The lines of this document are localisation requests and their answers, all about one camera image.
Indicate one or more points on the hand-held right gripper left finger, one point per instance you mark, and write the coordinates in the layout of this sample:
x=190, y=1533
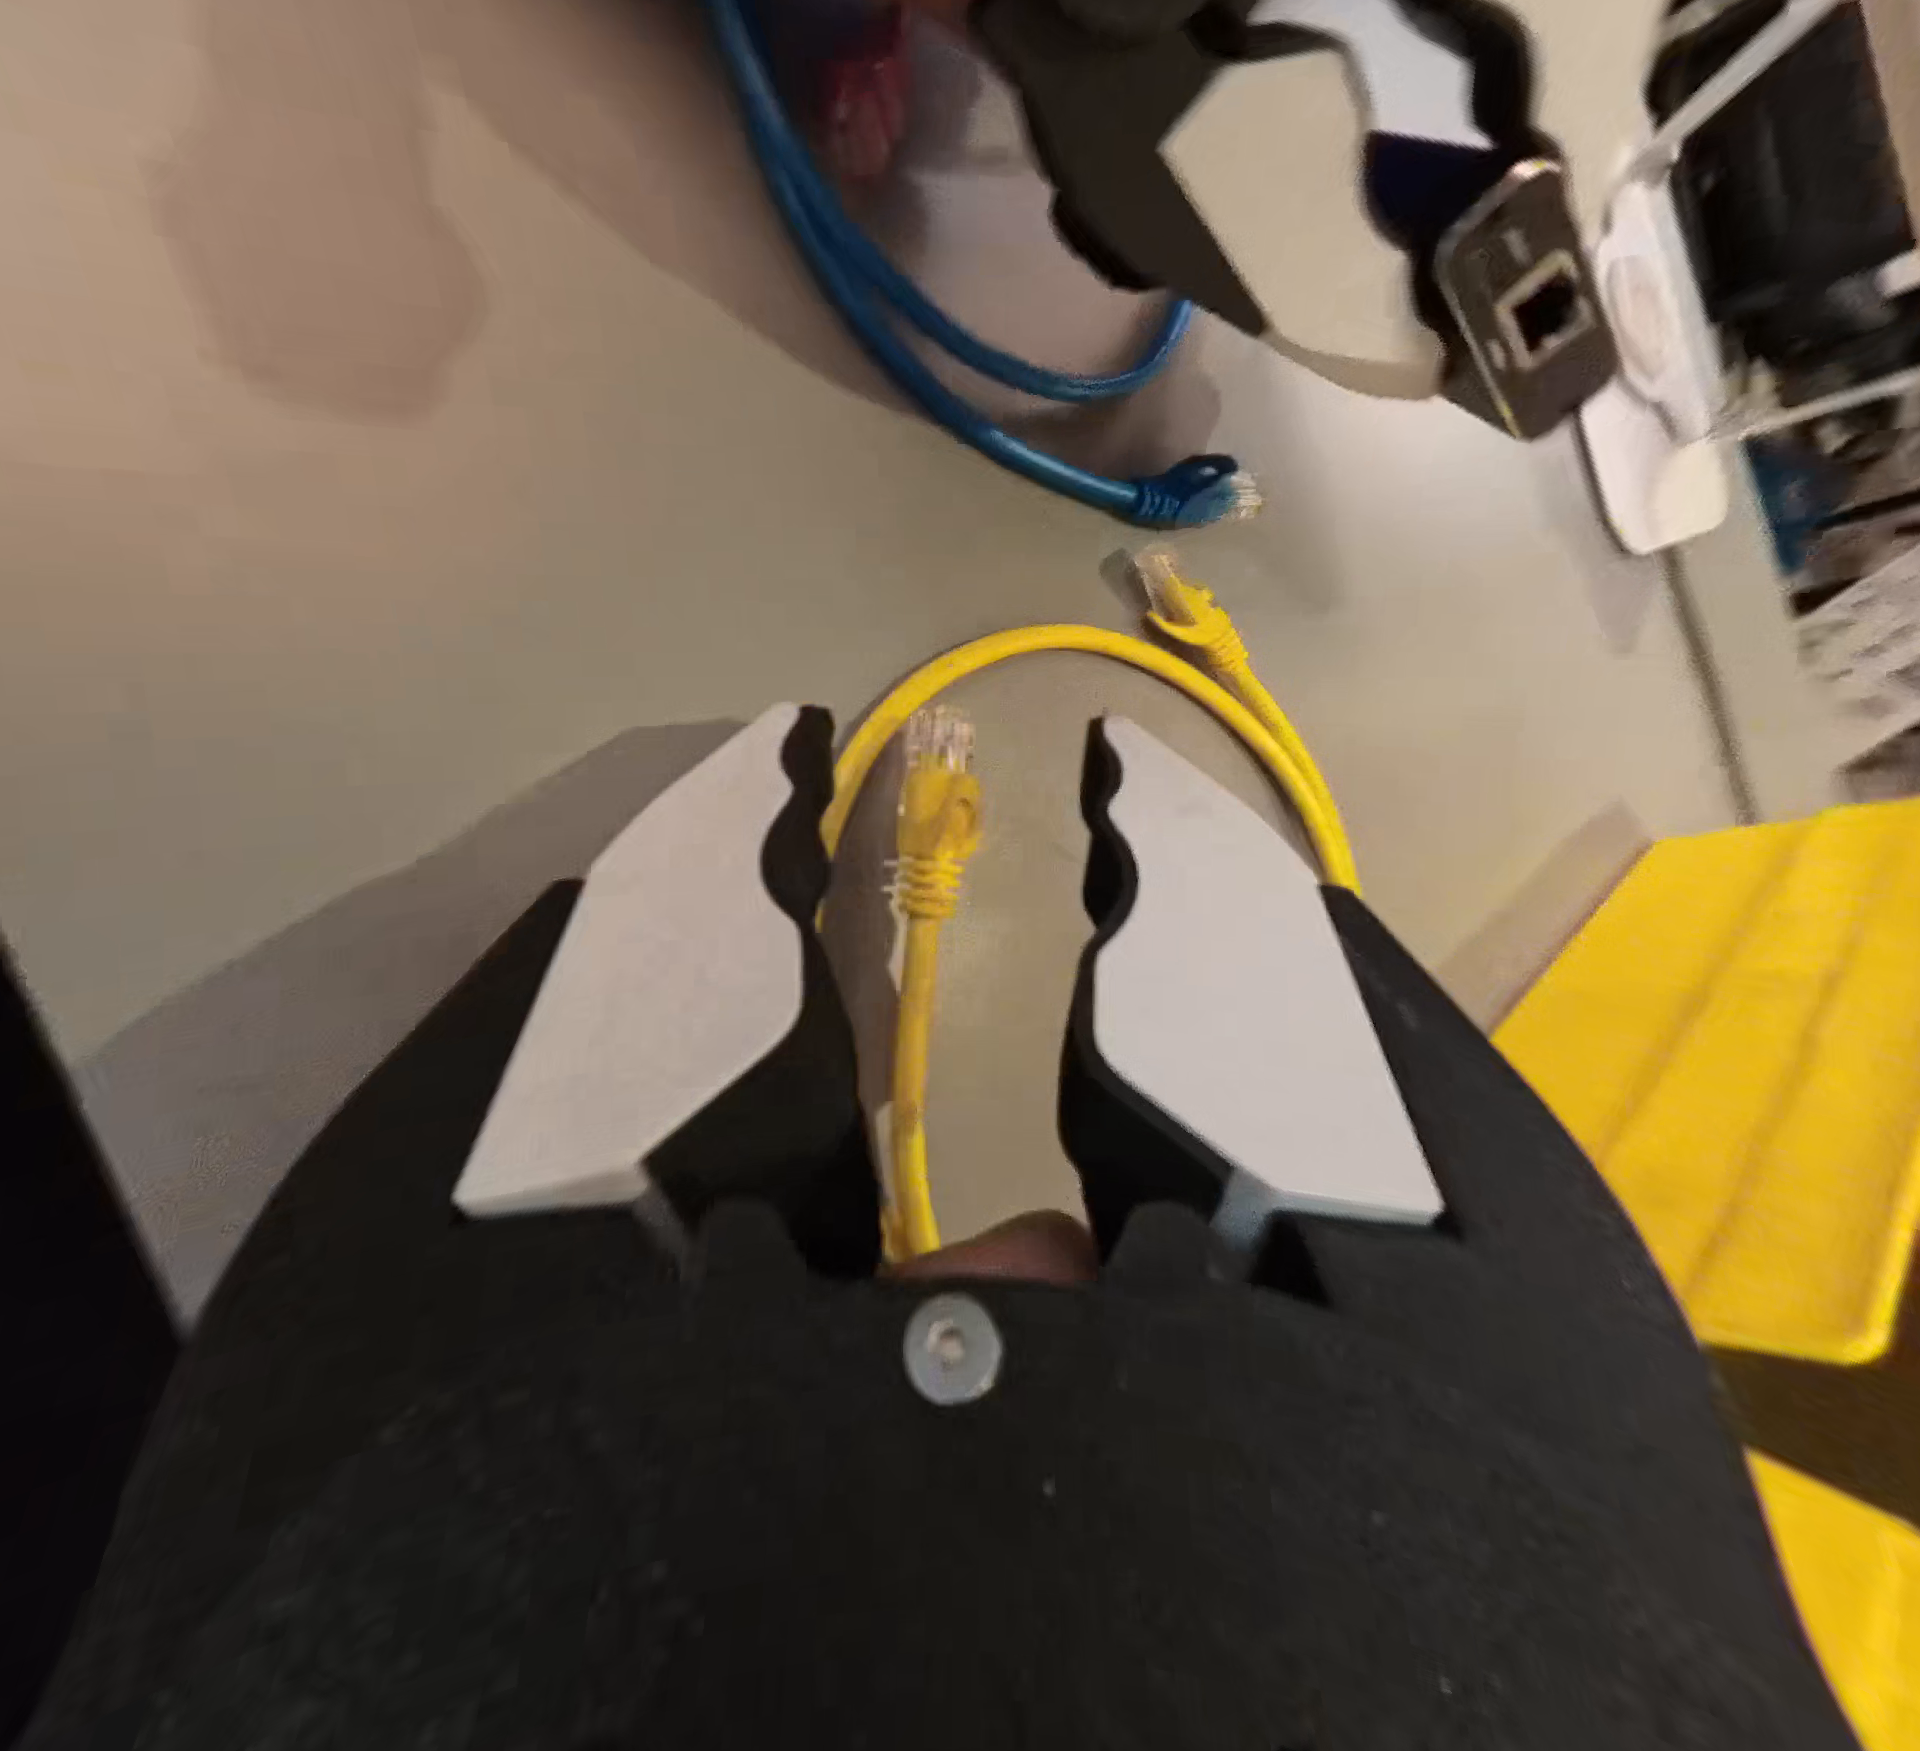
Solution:
x=660, y=1003

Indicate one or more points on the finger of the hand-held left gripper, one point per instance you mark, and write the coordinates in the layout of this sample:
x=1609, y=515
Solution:
x=1291, y=221
x=1380, y=41

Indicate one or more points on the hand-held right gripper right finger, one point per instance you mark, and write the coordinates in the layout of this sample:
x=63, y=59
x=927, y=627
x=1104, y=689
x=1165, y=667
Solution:
x=1244, y=1017

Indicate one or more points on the black ethernet port adapter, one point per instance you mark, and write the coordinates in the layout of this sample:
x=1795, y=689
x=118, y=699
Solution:
x=1531, y=311

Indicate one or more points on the yellow plastic bin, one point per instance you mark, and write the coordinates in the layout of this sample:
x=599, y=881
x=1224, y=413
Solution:
x=1724, y=1033

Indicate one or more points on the white stand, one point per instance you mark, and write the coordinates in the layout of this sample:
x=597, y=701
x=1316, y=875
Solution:
x=1651, y=461

